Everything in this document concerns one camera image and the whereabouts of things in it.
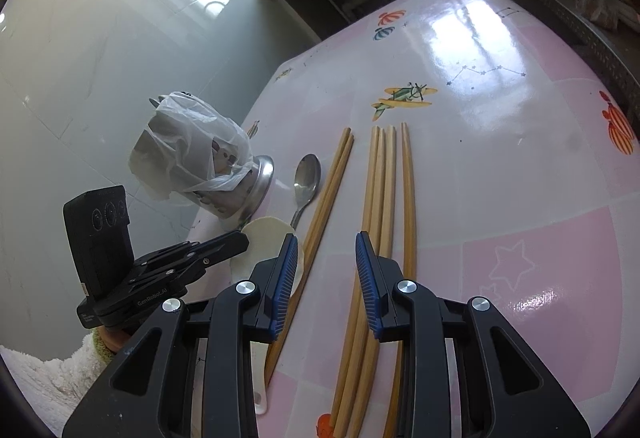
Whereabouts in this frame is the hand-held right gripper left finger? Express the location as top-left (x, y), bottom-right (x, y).
top-left (62, 233), bottom-right (301, 438)

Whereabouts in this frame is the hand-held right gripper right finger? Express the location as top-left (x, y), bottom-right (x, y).
top-left (355, 231), bottom-right (591, 438)

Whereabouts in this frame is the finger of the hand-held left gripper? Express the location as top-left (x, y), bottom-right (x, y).
top-left (132, 243), bottom-right (209, 292)
top-left (187, 231), bottom-right (250, 260)

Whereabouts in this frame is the white ceramic spoon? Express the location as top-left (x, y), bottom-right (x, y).
top-left (230, 217), bottom-right (306, 416)

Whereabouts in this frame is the wooden chopstick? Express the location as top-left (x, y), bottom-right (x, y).
top-left (264, 127), bottom-right (351, 371)
top-left (345, 128), bottom-right (387, 438)
top-left (382, 121), bottom-right (417, 438)
top-left (331, 125), bottom-right (379, 431)
top-left (357, 125), bottom-right (397, 438)
top-left (267, 134), bottom-right (356, 384)

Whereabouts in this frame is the metal spoon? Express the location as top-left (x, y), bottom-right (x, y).
top-left (289, 153), bottom-right (322, 231)

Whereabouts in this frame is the steel utensil holder with bag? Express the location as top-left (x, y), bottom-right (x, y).
top-left (128, 91), bottom-right (254, 200)

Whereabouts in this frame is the person's left forearm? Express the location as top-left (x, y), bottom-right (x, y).
top-left (0, 330), bottom-right (125, 438)

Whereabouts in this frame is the pink printed tablecloth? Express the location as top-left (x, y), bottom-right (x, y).
top-left (185, 0), bottom-right (640, 438)

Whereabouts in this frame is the perforated metal shelf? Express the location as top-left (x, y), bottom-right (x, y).
top-left (520, 0), bottom-right (640, 99)

